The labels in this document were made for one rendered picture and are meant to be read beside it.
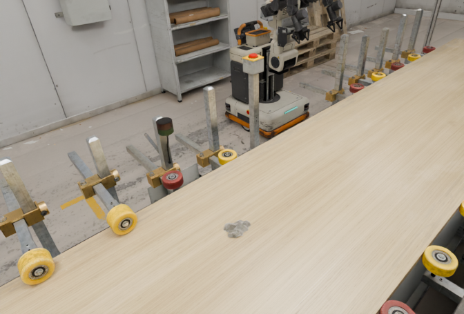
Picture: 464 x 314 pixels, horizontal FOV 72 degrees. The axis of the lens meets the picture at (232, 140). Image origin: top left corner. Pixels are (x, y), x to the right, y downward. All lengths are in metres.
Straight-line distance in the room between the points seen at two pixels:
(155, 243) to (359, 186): 0.73
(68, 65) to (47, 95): 0.38
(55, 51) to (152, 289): 3.17
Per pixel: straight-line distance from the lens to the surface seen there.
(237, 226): 1.02
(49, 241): 1.32
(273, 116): 2.99
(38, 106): 3.92
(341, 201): 1.16
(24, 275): 1.05
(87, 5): 3.61
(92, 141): 1.16
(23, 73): 3.81
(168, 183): 1.24
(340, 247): 1.02
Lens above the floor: 1.67
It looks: 32 degrees down
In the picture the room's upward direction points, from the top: 4 degrees counter-clockwise
